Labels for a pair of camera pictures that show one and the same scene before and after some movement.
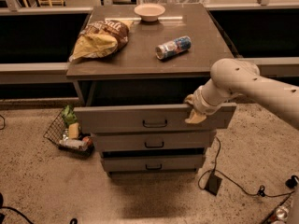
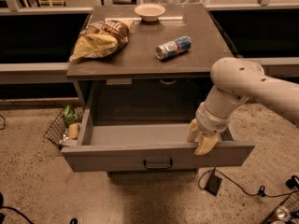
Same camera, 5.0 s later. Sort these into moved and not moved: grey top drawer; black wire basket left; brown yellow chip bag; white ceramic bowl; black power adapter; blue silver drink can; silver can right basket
Moved: grey top drawer
Not moved: black power adapter; silver can right basket; brown yellow chip bag; white ceramic bowl; blue silver drink can; black wire basket left
